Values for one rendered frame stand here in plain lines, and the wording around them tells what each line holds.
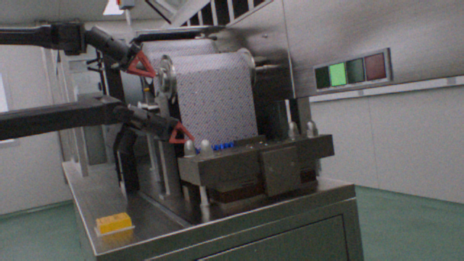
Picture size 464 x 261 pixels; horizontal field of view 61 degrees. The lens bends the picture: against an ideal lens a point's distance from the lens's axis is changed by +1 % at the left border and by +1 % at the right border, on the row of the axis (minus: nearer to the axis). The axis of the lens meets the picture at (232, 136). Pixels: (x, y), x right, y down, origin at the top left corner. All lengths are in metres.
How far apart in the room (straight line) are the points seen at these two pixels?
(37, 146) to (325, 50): 5.89
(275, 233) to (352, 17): 0.53
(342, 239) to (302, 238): 0.13
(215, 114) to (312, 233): 0.43
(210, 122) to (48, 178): 5.63
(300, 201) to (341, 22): 0.44
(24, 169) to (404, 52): 6.18
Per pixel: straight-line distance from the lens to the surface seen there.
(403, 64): 0.87
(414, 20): 0.86
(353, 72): 0.96
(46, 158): 6.63
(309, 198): 1.01
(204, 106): 1.13
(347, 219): 1.09
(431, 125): 3.85
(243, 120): 1.18
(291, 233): 1.00
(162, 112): 1.17
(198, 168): 0.92
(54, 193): 6.69
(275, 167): 0.99
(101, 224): 0.96
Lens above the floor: 1.15
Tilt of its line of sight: 4 degrees down
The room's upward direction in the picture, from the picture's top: 8 degrees counter-clockwise
